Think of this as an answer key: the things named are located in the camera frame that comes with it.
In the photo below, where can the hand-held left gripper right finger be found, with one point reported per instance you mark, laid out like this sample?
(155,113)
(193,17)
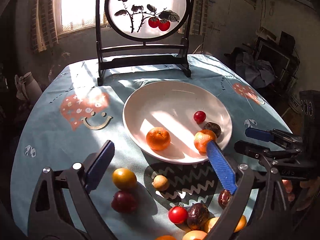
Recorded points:
(221,166)

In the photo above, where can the white plastic bucket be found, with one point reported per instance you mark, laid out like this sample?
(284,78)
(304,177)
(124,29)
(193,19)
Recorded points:
(294,102)

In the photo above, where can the yellow-brown pear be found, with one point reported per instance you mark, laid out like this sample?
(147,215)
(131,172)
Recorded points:
(194,235)

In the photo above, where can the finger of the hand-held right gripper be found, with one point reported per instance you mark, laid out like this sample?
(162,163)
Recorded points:
(257,133)
(250,149)

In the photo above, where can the yellow-green plum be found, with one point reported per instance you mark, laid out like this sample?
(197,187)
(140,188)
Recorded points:
(124,178)

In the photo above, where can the white ceramic plate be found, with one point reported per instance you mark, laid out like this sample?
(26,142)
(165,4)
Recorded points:
(170,97)

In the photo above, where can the checked curtain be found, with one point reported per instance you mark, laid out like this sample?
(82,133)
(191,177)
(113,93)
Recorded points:
(200,7)
(43,17)

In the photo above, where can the dark cluttered shelf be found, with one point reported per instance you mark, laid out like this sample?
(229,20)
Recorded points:
(277,55)

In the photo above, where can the pile of grey-blue clothes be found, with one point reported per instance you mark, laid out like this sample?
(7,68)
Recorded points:
(260,71)

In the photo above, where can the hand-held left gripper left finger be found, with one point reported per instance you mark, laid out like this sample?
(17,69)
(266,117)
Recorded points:
(100,165)

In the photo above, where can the person's right hand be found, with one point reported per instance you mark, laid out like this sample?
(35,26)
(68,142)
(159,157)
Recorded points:
(288,186)

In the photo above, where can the bright window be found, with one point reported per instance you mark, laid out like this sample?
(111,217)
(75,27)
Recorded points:
(77,2)

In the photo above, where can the light blue printed tablecloth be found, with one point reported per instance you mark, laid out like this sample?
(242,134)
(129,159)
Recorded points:
(50,135)

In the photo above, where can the dark red plum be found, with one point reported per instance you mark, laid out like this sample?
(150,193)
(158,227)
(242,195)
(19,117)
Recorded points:
(124,201)

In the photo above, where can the tan longan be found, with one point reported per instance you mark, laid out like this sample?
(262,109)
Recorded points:
(160,182)

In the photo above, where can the dark passion fruit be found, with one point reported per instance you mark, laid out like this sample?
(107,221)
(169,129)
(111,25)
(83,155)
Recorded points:
(223,199)
(198,216)
(213,128)

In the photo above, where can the orange-yellow plum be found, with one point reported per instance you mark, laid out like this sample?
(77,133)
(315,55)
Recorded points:
(165,238)

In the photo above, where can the red cherry tomato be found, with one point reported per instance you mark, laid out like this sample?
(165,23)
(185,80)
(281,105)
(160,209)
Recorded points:
(199,116)
(177,214)

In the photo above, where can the mandarin orange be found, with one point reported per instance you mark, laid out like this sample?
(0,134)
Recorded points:
(158,138)
(202,140)

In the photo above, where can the round painted screen on stand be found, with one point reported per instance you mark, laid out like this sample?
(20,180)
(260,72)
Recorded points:
(175,0)

